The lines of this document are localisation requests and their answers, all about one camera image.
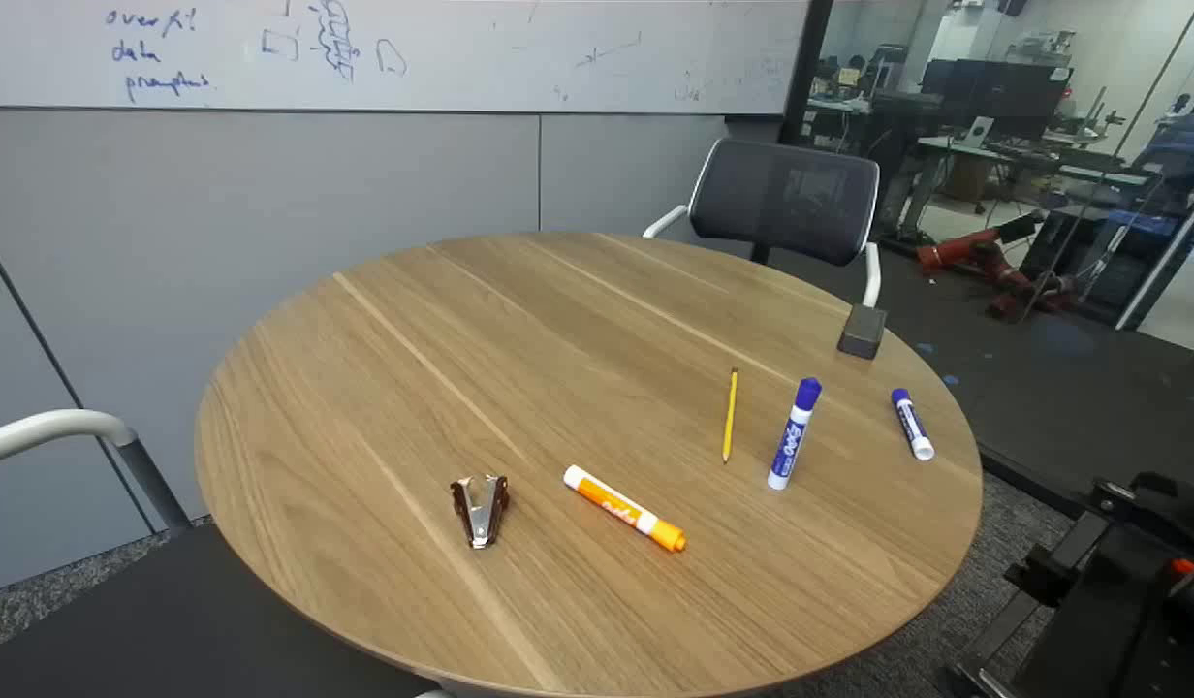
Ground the black whiteboard duster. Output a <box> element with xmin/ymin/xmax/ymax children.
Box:
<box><xmin>832</xmin><ymin>301</ymin><xmax>891</xmax><ymax>362</ymax></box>

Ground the yellow pencil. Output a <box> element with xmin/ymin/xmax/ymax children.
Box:
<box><xmin>716</xmin><ymin>366</ymin><xmax>745</xmax><ymax>466</ymax></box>

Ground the orange white marker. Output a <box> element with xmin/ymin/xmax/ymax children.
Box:
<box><xmin>557</xmin><ymin>463</ymin><xmax>692</xmax><ymax>557</ymax></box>

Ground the small black object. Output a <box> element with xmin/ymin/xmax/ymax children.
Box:
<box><xmin>447</xmin><ymin>469</ymin><xmax>513</xmax><ymax>553</ymax></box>

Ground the upright blue white marker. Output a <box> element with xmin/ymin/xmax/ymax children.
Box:
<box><xmin>763</xmin><ymin>375</ymin><xmax>826</xmax><ymax>494</ymax></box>

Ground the small blue white marker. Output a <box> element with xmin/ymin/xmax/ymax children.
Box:
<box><xmin>888</xmin><ymin>384</ymin><xmax>940</xmax><ymax>466</ymax></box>

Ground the black vertical pillar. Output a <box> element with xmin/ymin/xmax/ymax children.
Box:
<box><xmin>776</xmin><ymin>0</ymin><xmax>839</xmax><ymax>149</ymax></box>

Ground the black office chair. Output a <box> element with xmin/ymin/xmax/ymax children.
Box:
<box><xmin>864</xmin><ymin>91</ymin><xmax>945</xmax><ymax>239</ymax></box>

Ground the orange machine on floor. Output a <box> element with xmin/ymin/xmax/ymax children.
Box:
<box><xmin>916</xmin><ymin>210</ymin><xmax>1078</xmax><ymax>322</ymax></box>

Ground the wall whiteboard with blue writing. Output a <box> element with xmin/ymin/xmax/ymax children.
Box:
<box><xmin>0</xmin><ymin>0</ymin><xmax>814</xmax><ymax>117</ymax></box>

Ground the black clamp with orange handle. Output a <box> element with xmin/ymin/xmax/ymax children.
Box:
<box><xmin>1097</xmin><ymin>469</ymin><xmax>1194</xmax><ymax>630</ymax></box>

